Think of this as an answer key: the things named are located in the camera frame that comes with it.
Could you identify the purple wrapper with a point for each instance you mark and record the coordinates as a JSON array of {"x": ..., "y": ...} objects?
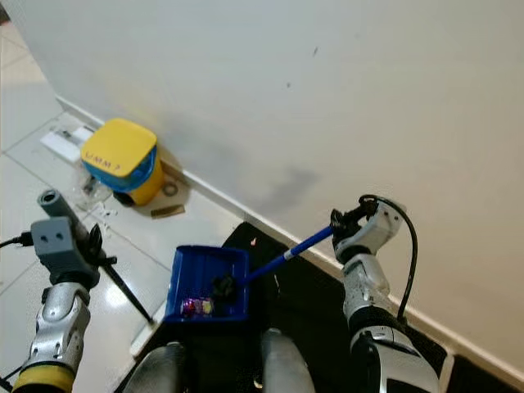
[{"x": 196, "y": 307}]

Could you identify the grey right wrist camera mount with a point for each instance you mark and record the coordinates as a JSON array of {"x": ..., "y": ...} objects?
[{"x": 381, "y": 225}]

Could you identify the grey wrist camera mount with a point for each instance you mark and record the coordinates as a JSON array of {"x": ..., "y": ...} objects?
[
  {"x": 59, "y": 244},
  {"x": 381, "y": 225}
]

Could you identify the grey right robot leg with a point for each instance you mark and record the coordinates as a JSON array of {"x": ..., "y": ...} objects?
[{"x": 295, "y": 364}]

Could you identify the grey robot leg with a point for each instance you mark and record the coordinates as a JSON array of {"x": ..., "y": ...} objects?
[
  {"x": 295, "y": 364},
  {"x": 155, "y": 370}
]

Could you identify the black floor mat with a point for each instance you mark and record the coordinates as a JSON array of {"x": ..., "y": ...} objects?
[{"x": 303, "y": 303}]

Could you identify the grey left robot leg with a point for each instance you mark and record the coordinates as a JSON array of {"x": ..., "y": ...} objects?
[{"x": 155, "y": 370}]

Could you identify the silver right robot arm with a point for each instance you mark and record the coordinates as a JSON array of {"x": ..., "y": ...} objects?
[{"x": 372, "y": 303}]

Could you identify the white flat device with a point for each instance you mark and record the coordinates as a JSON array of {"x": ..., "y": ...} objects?
[{"x": 65, "y": 143}]

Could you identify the yellow and blue bin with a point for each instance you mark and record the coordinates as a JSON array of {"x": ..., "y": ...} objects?
[{"x": 119, "y": 151}]

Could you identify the small brown flat piece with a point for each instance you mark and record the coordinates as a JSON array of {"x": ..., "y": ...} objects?
[{"x": 168, "y": 211}]

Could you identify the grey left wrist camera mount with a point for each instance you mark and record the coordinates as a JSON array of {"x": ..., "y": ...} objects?
[{"x": 59, "y": 244}]

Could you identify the small black plastic piece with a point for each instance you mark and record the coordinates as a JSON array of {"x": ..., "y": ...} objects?
[{"x": 223, "y": 287}]

